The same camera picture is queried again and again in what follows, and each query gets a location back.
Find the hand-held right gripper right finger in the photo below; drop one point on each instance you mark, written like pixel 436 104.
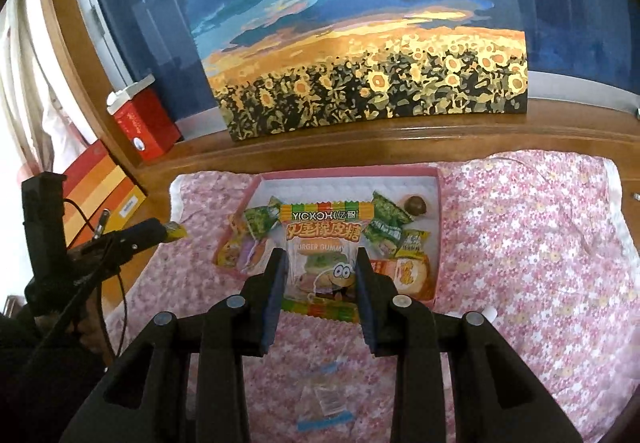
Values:
pixel 365 308

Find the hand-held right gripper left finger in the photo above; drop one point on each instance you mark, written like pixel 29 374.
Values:
pixel 277 303

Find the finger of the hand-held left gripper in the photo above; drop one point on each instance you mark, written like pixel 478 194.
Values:
pixel 142 233

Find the burger gummy candy packet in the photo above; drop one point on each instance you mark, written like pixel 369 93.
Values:
pixel 320 248

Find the pink cardboard box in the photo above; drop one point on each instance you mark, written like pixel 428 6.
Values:
pixel 340 188

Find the person's left hand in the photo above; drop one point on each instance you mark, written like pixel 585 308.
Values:
pixel 92 333

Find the orange cake snack packet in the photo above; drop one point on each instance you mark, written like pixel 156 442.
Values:
pixel 410 275

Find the orange striped box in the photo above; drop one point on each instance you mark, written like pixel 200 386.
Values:
pixel 95 183

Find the clear plastic bag blue strip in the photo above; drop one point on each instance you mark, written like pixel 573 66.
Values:
pixel 322 395

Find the red box with white lid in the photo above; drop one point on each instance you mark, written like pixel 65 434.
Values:
pixel 145 128

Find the brown chocolate ball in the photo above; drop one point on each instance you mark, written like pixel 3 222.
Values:
pixel 415 206

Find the pale curtain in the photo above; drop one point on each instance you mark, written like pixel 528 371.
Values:
pixel 30 98

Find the pink floral blanket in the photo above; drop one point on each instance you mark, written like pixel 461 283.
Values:
pixel 525 248

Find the wooden ledge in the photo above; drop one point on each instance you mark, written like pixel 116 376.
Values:
pixel 400 138

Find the sunflower field painting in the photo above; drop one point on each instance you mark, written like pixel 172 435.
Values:
pixel 350 48

